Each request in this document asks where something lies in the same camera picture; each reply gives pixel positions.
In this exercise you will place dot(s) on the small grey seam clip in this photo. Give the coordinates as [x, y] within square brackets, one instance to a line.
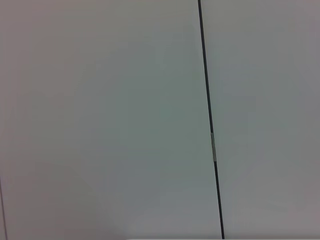
[213, 147]

